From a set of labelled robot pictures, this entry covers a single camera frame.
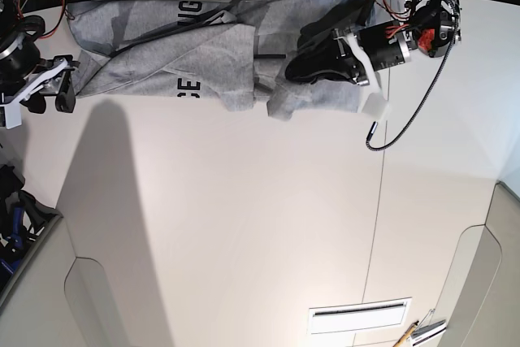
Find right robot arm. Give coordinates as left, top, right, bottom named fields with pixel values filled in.
left=1, top=0, right=79, bottom=116

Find blue black tools in bin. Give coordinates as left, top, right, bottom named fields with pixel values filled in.
left=1, top=164, right=61, bottom=289

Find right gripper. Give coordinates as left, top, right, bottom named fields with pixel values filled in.
left=22, top=55, right=80, bottom=114

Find grey T-shirt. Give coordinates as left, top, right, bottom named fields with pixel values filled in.
left=69, top=0, right=365, bottom=120

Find braided black cable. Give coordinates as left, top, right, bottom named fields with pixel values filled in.
left=364, top=0, right=462, bottom=152

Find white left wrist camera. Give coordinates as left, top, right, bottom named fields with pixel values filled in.
left=333, top=29, right=390, bottom=122

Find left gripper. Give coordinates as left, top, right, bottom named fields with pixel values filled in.
left=284, top=18, right=380, bottom=87

